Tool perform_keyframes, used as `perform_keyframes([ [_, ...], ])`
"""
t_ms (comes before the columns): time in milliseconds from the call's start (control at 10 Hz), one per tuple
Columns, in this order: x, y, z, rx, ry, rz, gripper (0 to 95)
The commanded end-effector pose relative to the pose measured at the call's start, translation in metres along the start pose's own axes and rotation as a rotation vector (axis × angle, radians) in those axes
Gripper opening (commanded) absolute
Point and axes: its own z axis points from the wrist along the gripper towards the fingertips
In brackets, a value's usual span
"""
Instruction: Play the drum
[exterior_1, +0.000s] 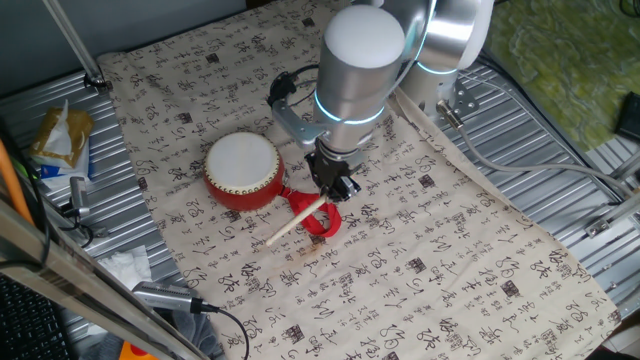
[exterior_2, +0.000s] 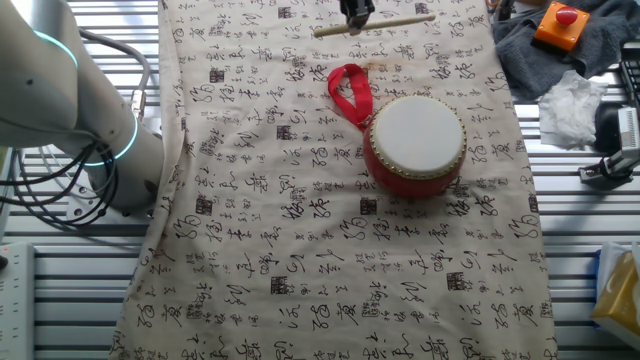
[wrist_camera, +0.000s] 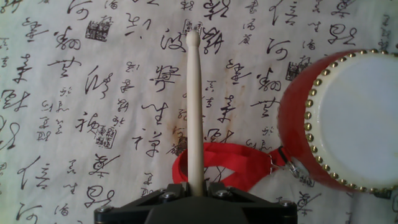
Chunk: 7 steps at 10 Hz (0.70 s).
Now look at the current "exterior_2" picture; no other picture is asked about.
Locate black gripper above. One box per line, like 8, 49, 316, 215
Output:
338, 0, 376, 36

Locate wooden drumstick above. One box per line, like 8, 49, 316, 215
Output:
313, 13, 437, 39

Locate red drum with white skin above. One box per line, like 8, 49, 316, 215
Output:
362, 94, 469, 200

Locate orange emergency stop button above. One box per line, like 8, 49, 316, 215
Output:
530, 1, 591, 55

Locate beige calligraphy print cloth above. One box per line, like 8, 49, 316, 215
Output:
108, 0, 559, 360

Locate crumpled white tissue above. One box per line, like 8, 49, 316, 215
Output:
537, 68, 609, 150

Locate grey towel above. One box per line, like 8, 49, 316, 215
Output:
492, 0, 640, 104

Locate black computer mouse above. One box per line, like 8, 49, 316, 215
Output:
593, 102, 622, 155

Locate black keyboard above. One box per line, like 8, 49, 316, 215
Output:
619, 42, 640, 109

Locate yellow tissue pack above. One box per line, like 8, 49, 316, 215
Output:
589, 241, 640, 337

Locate white power strip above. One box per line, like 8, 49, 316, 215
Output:
0, 242, 35, 360

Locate red ribbon strap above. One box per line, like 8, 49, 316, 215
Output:
327, 63, 375, 134

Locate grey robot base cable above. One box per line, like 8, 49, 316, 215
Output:
79, 28, 152, 122

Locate black camera clamp mount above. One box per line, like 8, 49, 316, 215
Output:
578, 148, 640, 190

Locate black cable bundle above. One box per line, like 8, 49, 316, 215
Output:
0, 117, 120, 231

